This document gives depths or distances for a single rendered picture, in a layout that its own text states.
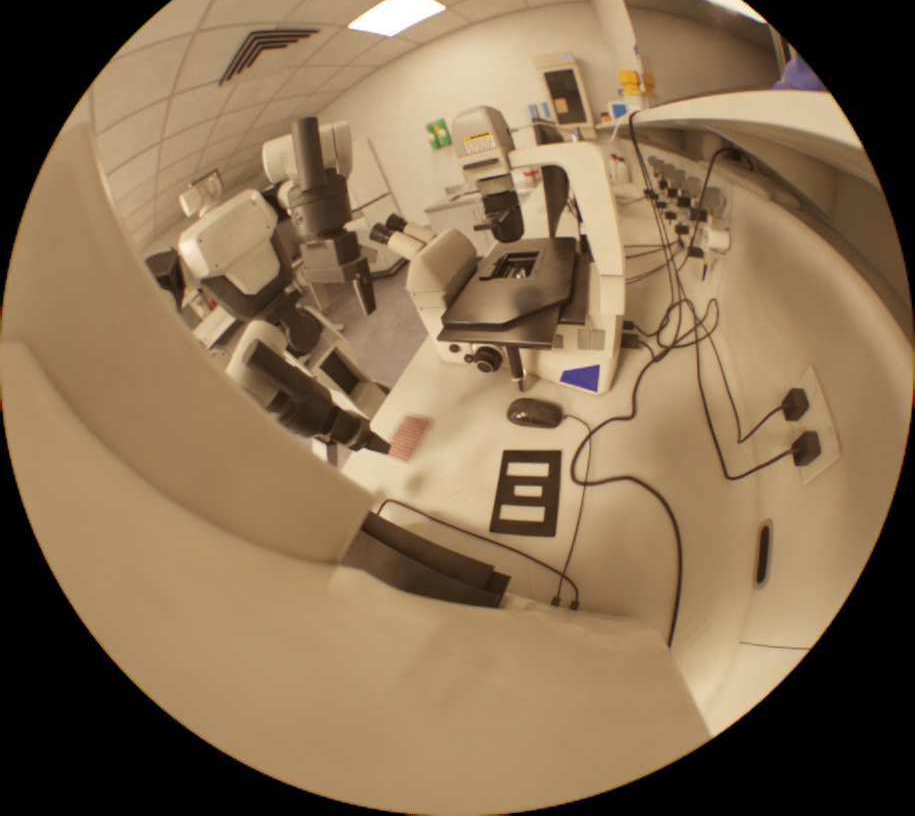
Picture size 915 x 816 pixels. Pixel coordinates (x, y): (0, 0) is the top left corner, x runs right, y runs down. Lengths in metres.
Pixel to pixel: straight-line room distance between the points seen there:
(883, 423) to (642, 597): 0.39
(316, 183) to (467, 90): 3.04
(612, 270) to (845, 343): 0.42
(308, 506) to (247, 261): 0.65
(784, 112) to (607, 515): 0.51
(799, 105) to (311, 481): 0.32
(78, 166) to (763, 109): 0.33
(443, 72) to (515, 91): 0.82
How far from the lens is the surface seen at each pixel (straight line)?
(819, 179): 0.64
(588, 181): 0.47
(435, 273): 0.55
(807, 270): 0.54
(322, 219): 0.38
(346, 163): 0.43
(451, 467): 0.55
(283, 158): 0.41
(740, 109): 0.26
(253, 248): 0.74
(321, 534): 0.16
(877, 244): 0.60
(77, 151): 0.16
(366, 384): 0.86
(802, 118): 0.20
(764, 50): 0.42
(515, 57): 3.26
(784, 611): 0.52
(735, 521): 0.58
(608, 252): 0.51
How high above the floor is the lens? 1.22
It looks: 40 degrees down
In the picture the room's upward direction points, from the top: 24 degrees counter-clockwise
